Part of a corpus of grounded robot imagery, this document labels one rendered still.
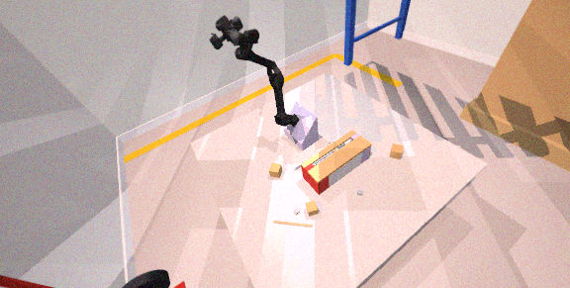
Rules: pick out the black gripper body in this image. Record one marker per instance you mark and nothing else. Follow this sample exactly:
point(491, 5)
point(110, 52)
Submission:
point(217, 42)

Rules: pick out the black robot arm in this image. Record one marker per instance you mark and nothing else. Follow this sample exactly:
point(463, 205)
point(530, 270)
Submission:
point(245, 42)

